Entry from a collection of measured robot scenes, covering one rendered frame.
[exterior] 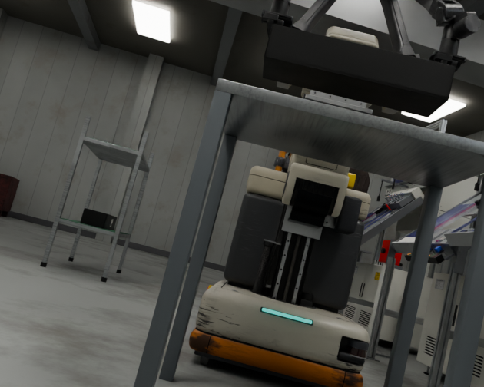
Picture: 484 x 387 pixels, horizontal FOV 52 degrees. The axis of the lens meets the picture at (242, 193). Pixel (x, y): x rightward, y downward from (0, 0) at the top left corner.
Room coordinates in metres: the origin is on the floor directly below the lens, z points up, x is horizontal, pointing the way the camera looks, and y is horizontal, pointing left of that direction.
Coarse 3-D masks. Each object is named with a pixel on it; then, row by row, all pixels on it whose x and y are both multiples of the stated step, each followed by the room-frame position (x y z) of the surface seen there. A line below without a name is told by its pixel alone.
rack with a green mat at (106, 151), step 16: (80, 144) 3.44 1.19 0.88; (96, 144) 3.50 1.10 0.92; (112, 144) 3.46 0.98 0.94; (144, 144) 3.48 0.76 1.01; (112, 160) 4.19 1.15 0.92; (128, 160) 3.92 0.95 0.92; (144, 160) 3.76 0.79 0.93; (96, 176) 4.30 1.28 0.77; (144, 176) 4.34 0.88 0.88; (64, 192) 3.44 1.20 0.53; (128, 192) 3.48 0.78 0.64; (80, 224) 3.45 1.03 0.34; (48, 240) 3.43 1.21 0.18; (128, 240) 4.34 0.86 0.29; (112, 256) 3.48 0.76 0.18
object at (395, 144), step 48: (240, 96) 1.11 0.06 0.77; (288, 96) 1.10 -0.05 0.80; (288, 144) 1.45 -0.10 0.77; (336, 144) 1.31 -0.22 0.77; (384, 144) 1.20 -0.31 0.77; (432, 144) 1.10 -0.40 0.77; (480, 144) 1.08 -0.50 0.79; (192, 192) 1.11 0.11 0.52; (432, 192) 1.49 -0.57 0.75; (192, 240) 1.12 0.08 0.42; (480, 240) 1.08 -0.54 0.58; (192, 288) 1.52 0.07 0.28; (480, 288) 1.08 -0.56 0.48; (144, 384) 1.11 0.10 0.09; (384, 384) 1.52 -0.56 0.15
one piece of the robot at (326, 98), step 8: (304, 96) 1.75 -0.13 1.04; (312, 96) 1.73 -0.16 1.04; (320, 96) 1.81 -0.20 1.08; (328, 96) 1.81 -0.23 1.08; (336, 96) 1.81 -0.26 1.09; (336, 104) 1.72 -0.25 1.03; (344, 104) 1.72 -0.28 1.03; (352, 104) 1.81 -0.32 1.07; (360, 104) 1.81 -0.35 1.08; (368, 112) 1.72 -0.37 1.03
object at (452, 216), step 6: (468, 204) 2.99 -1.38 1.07; (474, 204) 2.91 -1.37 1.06; (450, 210) 3.08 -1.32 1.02; (456, 210) 3.00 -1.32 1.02; (462, 210) 2.92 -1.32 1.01; (468, 210) 2.85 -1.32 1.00; (444, 216) 3.03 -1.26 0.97; (450, 216) 2.95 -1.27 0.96; (456, 216) 2.87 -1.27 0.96; (462, 216) 2.84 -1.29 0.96; (438, 222) 2.97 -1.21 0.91; (444, 222) 2.89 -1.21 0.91; (450, 222) 2.83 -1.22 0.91; (438, 228) 2.84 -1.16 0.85; (414, 234) 3.00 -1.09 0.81; (402, 240) 3.02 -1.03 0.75; (408, 240) 2.94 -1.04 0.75; (414, 240) 2.87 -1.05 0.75
